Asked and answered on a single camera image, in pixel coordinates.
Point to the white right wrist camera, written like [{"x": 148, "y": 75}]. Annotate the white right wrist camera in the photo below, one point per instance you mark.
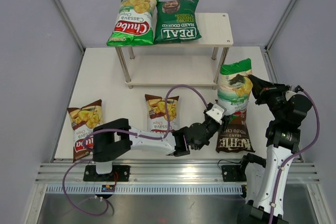
[{"x": 291, "y": 92}]

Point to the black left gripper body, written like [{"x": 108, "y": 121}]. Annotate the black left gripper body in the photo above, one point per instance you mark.
[{"x": 211, "y": 129}]

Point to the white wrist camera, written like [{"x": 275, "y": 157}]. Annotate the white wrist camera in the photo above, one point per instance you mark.
[
  {"x": 216, "y": 112},
  {"x": 291, "y": 92}
]

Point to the white slotted cable duct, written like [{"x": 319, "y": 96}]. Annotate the white slotted cable duct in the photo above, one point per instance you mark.
[{"x": 146, "y": 189}]

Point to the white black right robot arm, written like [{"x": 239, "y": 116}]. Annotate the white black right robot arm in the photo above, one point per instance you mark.
[{"x": 267, "y": 177}]

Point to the two-tier beige wooden shelf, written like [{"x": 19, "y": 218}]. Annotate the two-tier beige wooden shelf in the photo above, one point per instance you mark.
[{"x": 196, "y": 63}]

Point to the brown Chuba barbeque bag centre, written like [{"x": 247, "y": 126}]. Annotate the brown Chuba barbeque bag centre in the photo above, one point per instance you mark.
[{"x": 157, "y": 119}]

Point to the brown chuba barbeque bag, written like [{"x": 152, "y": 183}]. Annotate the brown chuba barbeque bag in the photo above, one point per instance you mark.
[
  {"x": 157, "y": 119},
  {"x": 83, "y": 120}
]

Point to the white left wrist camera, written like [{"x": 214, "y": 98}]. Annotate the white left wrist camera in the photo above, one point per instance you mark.
[{"x": 216, "y": 112}]

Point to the aluminium mounting rail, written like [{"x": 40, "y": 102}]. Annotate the aluminium mounting rail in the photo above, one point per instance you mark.
[{"x": 200, "y": 167}]

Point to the brown Chuba barbeque bag left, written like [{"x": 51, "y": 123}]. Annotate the brown Chuba barbeque bag left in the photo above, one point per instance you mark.
[{"x": 83, "y": 120}]

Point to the green REAL chips bag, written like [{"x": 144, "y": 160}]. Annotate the green REAL chips bag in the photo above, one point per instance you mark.
[{"x": 176, "y": 22}]

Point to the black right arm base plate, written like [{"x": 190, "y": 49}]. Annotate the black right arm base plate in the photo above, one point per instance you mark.
[{"x": 232, "y": 171}]

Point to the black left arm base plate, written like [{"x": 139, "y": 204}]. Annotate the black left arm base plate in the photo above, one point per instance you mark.
[{"x": 120, "y": 173}]

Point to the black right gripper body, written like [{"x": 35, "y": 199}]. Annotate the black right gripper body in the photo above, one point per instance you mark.
[{"x": 273, "y": 96}]

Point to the green Chuba cassava chips bag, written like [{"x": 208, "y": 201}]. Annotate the green Chuba cassava chips bag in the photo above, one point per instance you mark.
[{"x": 133, "y": 26}]

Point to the brown Kettle sea salt bag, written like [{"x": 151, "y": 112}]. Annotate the brown Kettle sea salt bag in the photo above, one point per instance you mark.
[{"x": 235, "y": 138}]

